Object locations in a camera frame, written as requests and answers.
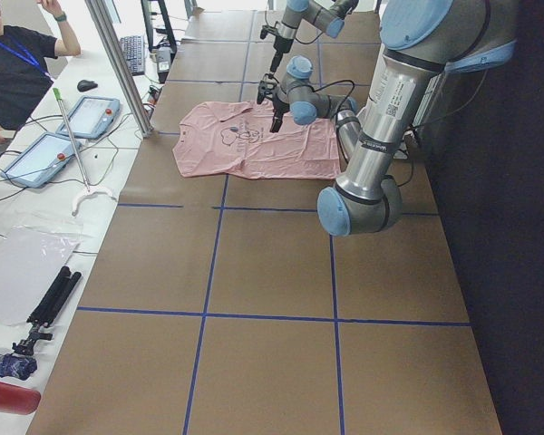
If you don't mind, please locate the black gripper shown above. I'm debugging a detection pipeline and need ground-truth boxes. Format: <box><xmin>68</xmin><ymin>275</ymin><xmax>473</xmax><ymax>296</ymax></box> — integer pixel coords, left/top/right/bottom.
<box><xmin>260</xmin><ymin>24</ymin><xmax>296</xmax><ymax>73</ymax></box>
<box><xmin>256</xmin><ymin>79</ymin><xmax>290</xmax><ymax>133</ymax></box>

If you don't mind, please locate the pink Snoopy t-shirt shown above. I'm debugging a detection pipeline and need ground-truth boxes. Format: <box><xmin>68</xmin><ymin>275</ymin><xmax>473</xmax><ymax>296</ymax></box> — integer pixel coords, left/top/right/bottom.
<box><xmin>172</xmin><ymin>101</ymin><xmax>341</xmax><ymax>179</ymax></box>

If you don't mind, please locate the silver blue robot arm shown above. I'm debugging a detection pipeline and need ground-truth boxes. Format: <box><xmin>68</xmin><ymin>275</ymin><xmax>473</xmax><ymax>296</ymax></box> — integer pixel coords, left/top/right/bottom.
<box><xmin>257</xmin><ymin>0</ymin><xmax>519</xmax><ymax>236</ymax></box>
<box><xmin>260</xmin><ymin>0</ymin><xmax>358</xmax><ymax>74</ymax></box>

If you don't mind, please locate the black keyboard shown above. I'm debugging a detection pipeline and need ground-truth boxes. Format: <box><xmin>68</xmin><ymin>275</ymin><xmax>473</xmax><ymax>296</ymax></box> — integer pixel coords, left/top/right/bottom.
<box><xmin>119</xmin><ymin>35</ymin><xmax>145</xmax><ymax>76</ymax></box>

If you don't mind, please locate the far blue teach pendant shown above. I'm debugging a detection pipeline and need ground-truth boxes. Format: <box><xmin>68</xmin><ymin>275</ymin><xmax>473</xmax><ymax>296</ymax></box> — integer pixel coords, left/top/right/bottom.
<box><xmin>63</xmin><ymin>95</ymin><xmax>121</xmax><ymax>140</ymax></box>

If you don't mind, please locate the blue teach pendant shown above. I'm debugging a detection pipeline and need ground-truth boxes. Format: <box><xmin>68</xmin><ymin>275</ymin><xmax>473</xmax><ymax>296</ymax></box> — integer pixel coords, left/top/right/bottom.
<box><xmin>0</xmin><ymin>132</ymin><xmax>74</xmax><ymax>189</ymax></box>
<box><xmin>63</xmin><ymin>95</ymin><xmax>121</xmax><ymax>140</ymax></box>

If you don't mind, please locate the black computer mouse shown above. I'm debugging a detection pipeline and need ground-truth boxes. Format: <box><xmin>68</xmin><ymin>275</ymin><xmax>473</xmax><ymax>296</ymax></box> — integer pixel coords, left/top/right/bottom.
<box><xmin>76</xmin><ymin>80</ymin><xmax>98</xmax><ymax>92</ymax></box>

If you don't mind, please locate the reacher stick white hook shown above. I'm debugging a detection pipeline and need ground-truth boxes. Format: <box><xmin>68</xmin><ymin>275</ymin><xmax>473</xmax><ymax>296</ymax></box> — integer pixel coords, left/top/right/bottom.
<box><xmin>52</xmin><ymin>87</ymin><xmax>119</xmax><ymax>218</ymax></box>

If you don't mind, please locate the near blue teach pendant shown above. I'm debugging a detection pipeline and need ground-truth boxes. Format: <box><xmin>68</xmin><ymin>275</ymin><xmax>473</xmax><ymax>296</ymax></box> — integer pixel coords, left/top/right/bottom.
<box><xmin>0</xmin><ymin>132</ymin><xmax>74</xmax><ymax>189</ymax></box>

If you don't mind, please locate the person in black shirt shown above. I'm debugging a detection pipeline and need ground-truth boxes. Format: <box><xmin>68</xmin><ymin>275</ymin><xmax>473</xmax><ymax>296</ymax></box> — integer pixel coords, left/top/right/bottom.
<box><xmin>0</xmin><ymin>1</ymin><xmax>82</xmax><ymax>144</ymax></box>

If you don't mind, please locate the black folded tripod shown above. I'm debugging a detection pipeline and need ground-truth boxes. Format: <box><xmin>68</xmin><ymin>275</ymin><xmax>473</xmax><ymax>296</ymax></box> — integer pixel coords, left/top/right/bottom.
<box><xmin>12</xmin><ymin>266</ymin><xmax>82</xmax><ymax>357</ymax></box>

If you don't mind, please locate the clear plastic bag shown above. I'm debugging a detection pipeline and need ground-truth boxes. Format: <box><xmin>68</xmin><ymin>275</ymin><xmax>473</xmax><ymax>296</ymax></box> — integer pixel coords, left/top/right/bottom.
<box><xmin>0</xmin><ymin>214</ymin><xmax>83</xmax><ymax>325</ymax></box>

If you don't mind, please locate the blue folded umbrella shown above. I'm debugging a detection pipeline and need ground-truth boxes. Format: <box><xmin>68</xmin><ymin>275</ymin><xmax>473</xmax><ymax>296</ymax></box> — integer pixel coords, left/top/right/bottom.
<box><xmin>0</xmin><ymin>353</ymin><xmax>37</xmax><ymax>381</ymax></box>

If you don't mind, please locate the red bottle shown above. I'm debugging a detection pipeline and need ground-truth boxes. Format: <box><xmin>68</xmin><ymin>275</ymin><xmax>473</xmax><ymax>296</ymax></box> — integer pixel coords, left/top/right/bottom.
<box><xmin>0</xmin><ymin>382</ymin><xmax>42</xmax><ymax>415</ymax></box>

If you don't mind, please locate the aluminium frame post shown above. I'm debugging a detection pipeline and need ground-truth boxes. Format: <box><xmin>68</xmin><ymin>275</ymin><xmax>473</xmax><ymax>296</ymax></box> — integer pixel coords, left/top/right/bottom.
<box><xmin>84</xmin><ymin>0</ymin><xmax>153</xmax><ymax>138</ymax></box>

